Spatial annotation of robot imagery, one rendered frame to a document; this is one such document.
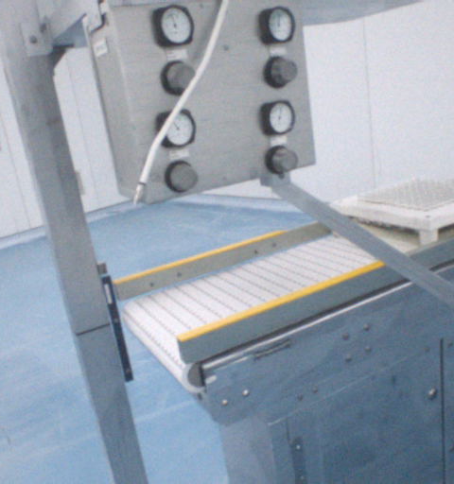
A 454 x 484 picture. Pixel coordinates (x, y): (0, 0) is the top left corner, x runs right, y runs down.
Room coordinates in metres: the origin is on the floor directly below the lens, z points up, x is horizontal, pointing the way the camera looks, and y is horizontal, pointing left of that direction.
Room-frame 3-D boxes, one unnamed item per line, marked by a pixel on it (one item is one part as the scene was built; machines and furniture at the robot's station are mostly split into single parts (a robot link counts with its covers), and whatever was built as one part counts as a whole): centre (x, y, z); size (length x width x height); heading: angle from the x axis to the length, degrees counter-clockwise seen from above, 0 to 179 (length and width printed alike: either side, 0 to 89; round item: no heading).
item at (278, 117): (0.58, -0.08, 1.16); 0.04 x 0.01 x 0.04; 116
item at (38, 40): (0.77, 0.22, 1.31); 0.05 x 0.03 x 0.04; 26
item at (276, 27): (0.59, -0.09, 1.26); 0.04 x 0.01 x 0.04; 116
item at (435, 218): (0.93, -0.37, 0.95); 0.25 x 0.24 x 0.02; 26
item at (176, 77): (0.53, 0.02, 1.23); 0.03 x 0.02 x 0.04; 116
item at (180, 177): (0.52, 0.03, 1.13); 0.03 x 0.02 x 0.04; 116
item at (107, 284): (0.80, 0.21, 0.84); 0.02 x 0.01 x 0.20; 116
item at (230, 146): (0.61, 0.00, 1.20); 0.22 x 0.11 x 0.20; 116
